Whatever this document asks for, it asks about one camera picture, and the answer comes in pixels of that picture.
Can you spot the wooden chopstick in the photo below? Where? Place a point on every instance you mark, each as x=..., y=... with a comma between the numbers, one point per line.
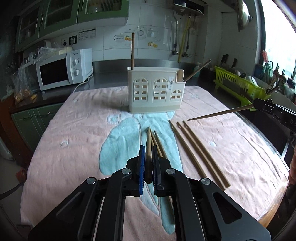
x=208, y=156
x=148, y=158
x=201, y=155
x=188, y=151
x=132, y=51
x=223, y=112
x=164, y=155

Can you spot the pink and blue towel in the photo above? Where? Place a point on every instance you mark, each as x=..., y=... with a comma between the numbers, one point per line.
x=101, y=172

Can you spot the plastic bag with food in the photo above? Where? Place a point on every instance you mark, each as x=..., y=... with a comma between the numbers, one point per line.
x=25, y=82

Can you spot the cream plastic utensil holder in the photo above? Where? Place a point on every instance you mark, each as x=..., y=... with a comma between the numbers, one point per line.
x=155, y=89

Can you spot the white microwave oven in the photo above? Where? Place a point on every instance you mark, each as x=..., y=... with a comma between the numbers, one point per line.
x=74, y=67

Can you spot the green wall cabinets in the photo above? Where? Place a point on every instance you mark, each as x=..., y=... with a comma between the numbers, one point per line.
x=48, y=19

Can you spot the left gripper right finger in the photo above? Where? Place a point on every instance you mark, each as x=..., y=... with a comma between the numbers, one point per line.
x=160, y=180

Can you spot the black induction cooktop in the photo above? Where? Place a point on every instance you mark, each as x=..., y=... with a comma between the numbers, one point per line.
x=280, y=137

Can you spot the steel pot lid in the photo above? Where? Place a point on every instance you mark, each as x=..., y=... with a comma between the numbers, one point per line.
x=243, y=15

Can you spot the green lower cabinet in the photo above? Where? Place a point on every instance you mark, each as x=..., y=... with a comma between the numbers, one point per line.
x=32, y=123

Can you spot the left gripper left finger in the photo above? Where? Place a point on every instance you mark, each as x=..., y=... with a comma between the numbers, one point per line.
x=135, y=182

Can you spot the green dish rack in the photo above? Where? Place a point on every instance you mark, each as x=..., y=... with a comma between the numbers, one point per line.
x=240, y=88

